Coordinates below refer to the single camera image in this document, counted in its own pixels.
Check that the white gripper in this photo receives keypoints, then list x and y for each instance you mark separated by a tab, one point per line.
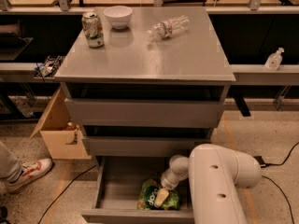
167	181

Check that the green rice chip bag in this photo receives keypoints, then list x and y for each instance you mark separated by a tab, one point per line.
148	195

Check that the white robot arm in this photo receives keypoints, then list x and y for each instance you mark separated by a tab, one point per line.
214	174

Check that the grey open bottom drawer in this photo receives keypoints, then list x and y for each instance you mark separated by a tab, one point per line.
119	183

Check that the grey middle drawer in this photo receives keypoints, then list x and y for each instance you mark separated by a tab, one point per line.
140	147

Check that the grey drawer cabinet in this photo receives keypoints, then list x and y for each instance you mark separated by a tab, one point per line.
190	67

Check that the grey top drawer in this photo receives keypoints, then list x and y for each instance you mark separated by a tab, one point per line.
170	114

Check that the black foot pedal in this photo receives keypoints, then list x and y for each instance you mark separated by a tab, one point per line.
260	160

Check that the cardboard box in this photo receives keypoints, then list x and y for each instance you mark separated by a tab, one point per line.
60	134

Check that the white red sneaker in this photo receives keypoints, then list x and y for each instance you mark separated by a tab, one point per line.
30	171

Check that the grey trouser leg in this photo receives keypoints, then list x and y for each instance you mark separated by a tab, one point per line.
10	166

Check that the clear plastic water bottle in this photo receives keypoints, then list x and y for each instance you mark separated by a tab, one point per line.
168	28

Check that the white ceramic bowl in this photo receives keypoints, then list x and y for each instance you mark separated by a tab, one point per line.
118	16

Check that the green white soda can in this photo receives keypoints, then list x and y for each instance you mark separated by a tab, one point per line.
93	29

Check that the long grey bench shelf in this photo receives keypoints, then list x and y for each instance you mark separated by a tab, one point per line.
245	74

